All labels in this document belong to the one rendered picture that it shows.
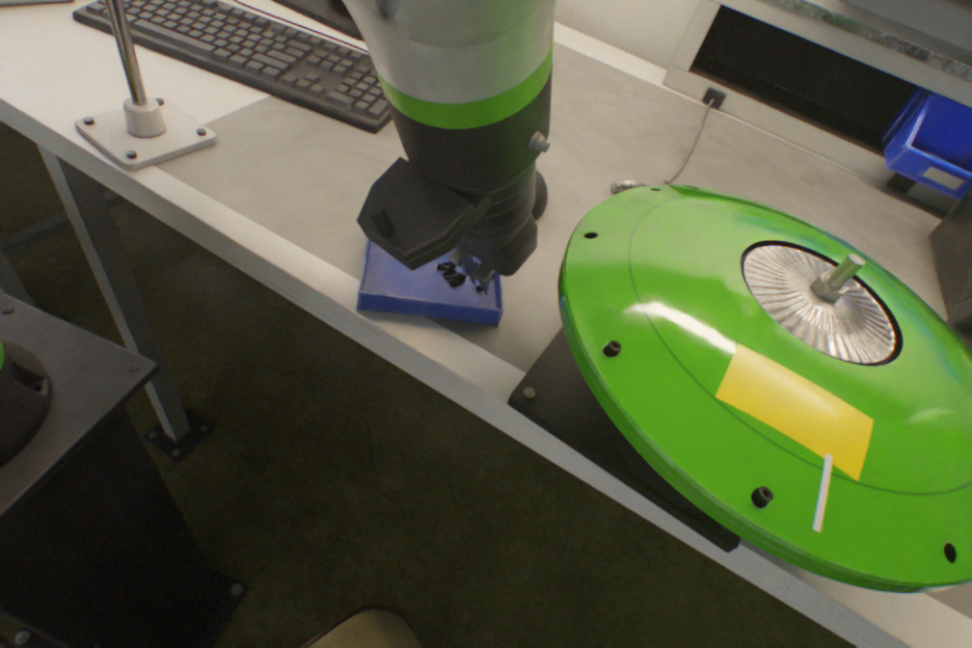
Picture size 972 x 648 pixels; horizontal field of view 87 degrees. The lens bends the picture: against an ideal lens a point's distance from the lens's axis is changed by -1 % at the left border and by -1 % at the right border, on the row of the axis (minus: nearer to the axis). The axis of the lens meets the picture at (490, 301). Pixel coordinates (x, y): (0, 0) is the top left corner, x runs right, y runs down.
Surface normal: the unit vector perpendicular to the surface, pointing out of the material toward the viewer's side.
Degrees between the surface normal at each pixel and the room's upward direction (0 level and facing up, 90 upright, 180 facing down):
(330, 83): 6
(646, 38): 90
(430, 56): 122
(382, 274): 0
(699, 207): 14
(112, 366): 0
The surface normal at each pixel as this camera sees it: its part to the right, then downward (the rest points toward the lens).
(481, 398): -0.47, 0.57
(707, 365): -0.04, -0.56
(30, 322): 0.22, -0.67
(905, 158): -0.50, 0.72
